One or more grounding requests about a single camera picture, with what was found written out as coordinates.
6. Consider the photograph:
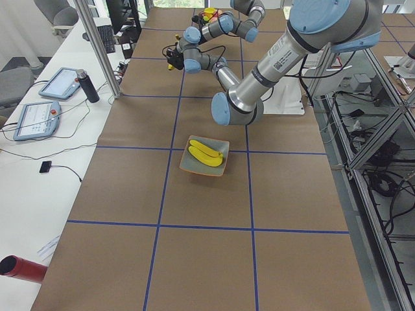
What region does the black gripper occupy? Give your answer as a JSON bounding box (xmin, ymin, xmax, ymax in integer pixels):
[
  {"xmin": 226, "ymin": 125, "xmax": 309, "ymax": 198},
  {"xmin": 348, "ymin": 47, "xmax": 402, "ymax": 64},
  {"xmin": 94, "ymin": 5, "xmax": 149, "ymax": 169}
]
[{"xmin": 162, "ymin": 45, "xmax": 184, "ymax": 71}]

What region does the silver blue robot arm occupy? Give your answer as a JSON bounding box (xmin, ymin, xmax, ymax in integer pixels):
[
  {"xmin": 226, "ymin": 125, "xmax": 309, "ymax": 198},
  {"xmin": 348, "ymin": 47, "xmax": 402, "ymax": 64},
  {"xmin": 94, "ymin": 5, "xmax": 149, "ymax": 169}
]
[
  {"xmin": 165, "ymin": 1, "xmax": 383, "ymax": 126},
  {"xmin": 192, "ymin": 1, "xmax": 265, "ymax": 44}
]

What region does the brown wicker basket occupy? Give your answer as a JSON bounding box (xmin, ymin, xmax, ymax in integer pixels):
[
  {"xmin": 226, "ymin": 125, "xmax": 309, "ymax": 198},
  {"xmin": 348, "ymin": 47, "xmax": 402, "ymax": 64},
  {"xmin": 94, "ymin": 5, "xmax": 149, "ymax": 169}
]
[{"xmin": 198, "ymin": 7, "xmax": 223, "ymax": 23}]

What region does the grey plate with orange rim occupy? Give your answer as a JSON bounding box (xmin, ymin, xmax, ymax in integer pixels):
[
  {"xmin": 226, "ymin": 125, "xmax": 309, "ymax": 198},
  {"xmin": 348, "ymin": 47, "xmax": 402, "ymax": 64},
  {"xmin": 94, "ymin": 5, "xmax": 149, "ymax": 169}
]
[{"xmin": 179, "ymin": 135, "xmax": 230, "ymax": 176}]

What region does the black computer monitor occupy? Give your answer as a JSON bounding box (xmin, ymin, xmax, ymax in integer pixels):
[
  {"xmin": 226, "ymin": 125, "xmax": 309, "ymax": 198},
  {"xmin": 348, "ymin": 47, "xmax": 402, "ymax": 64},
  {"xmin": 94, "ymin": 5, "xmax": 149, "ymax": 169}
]
[{"xmin": 105, "ymin": 0, "xmax": 136, "ymax": 34}]

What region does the black keyboard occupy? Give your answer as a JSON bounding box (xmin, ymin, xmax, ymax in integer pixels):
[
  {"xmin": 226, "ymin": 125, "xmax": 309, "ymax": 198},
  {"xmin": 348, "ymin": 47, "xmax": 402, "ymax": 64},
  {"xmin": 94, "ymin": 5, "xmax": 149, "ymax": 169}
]
[{"xmin": 97, "ymin": 25, "xmax": 115, "ymax": 54}]

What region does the blue teach pendant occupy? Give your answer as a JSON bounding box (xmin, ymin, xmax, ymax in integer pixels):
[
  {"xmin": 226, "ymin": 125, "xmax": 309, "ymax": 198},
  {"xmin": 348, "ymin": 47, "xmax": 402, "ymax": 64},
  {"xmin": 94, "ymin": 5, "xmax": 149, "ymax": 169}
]
[
  {"xmin": 38, "ymin": 67, "xmax": 80, "ymax": 100},
  {"xmin": 13, "ymin": 101, "xmax": 62, "ymax": 141}
]

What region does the small black device on table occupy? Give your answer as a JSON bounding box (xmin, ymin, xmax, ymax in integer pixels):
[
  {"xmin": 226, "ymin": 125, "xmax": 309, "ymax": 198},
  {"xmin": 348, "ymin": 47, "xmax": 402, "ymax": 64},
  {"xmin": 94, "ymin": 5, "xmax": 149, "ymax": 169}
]
[{"xmin": 39, "ymin": 161, "xmax": 52, "ymax": 174}]

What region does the red cylinder bottle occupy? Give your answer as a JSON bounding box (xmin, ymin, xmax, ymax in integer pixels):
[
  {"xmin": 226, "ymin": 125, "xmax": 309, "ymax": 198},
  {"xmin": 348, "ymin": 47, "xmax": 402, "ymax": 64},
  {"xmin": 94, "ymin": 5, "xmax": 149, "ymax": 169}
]
[{"xmin": 1, "ymin": 255, "xmax": 48, "ymax": 284}]

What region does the aluminium frame post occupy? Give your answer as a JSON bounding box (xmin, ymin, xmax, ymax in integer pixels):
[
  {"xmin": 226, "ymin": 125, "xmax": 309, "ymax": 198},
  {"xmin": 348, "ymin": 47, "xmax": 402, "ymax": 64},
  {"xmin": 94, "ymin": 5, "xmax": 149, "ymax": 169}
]
[{"xmin": 74, "ymin": 0, "xmax": 121, "ymax": 99}]

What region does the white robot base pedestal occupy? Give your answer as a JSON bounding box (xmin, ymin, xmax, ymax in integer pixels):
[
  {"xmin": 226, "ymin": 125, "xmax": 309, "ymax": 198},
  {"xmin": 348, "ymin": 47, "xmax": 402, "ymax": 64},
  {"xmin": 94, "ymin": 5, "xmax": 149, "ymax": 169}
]
[{"xmin": 259, "ymin": 45, "xmax": 309, "ymax": 115}]

